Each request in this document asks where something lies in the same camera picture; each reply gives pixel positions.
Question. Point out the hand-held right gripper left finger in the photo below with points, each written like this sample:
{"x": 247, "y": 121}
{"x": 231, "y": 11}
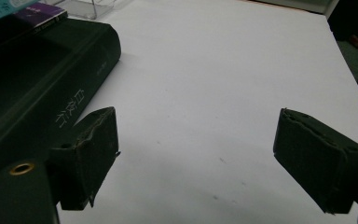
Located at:
{"x": 87, "y": 161}

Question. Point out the blue hardcover picture book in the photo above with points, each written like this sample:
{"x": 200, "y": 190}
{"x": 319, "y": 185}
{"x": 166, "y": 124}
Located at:
{"x": 3, "y": 7}

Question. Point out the purple magazine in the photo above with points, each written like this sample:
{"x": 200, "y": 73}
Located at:
{"x": 40, "y": 14}

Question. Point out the small red floor object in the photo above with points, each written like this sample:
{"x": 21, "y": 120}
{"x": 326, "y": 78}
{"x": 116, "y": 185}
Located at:
{"x": 357, "y": 42}

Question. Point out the black hardcover book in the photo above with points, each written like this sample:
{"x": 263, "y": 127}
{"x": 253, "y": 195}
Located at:
{"x": 28, "y": 77}

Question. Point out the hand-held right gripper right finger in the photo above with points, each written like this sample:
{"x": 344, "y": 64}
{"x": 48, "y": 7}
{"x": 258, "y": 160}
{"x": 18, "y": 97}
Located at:
{"x": 317, "y": 161}

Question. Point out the white table mat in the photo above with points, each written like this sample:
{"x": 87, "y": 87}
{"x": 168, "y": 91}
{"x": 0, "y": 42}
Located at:
{"x": 199, "y": 77}

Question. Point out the clear acrylic book rack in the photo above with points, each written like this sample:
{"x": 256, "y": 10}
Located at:
{"x": 84, "y": 9}

